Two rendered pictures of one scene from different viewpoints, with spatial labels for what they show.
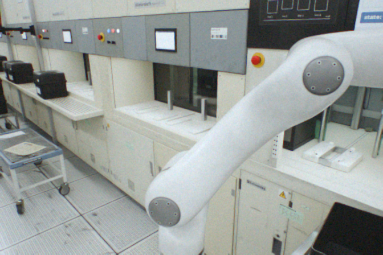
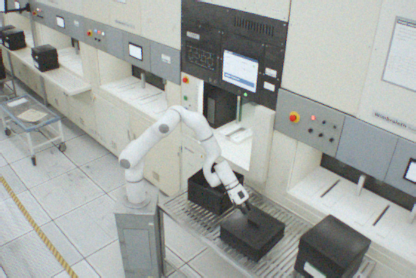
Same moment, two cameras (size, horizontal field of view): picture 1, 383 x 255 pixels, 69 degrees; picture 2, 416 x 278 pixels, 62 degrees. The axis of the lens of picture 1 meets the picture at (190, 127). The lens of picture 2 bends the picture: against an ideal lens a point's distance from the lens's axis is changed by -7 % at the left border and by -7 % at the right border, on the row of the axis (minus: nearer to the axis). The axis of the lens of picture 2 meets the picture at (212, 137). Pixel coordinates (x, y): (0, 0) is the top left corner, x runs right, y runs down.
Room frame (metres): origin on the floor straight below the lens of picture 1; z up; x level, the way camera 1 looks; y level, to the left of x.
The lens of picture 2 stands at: (-1.32, -0.35, 2.42)
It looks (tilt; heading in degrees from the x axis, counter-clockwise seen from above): 31 degrees down; 356
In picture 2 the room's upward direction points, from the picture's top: 3 degrees clockwise
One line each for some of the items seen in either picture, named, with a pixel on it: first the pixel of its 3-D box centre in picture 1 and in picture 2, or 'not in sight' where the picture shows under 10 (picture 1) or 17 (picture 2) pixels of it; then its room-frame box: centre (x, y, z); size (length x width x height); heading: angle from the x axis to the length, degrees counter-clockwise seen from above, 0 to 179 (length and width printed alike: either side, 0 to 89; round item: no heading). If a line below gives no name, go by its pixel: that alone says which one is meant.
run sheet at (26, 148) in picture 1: (25, 148); (32, 114); (2.33, 1.50, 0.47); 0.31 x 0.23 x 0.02; 65
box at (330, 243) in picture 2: not in sight; (330, 254); (-0.03, -1.11, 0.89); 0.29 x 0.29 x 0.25; 39
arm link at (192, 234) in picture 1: (184, 200); (134, 159); (0.62, 0.02, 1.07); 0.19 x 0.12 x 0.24; 163
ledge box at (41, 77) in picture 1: (49, 83); (44, 57); (2.97, 1.50, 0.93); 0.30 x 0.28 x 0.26; 40
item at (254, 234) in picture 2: not in sight; (252, 229); (0.24, -0.71, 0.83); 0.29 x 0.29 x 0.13; 45
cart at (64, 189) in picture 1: (27, 163); (32, 125); (2.48, 1.61, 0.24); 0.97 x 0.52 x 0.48; 46
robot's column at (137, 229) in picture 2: not in sight; (140, 238); (0.58, 0.02, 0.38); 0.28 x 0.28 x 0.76; 88
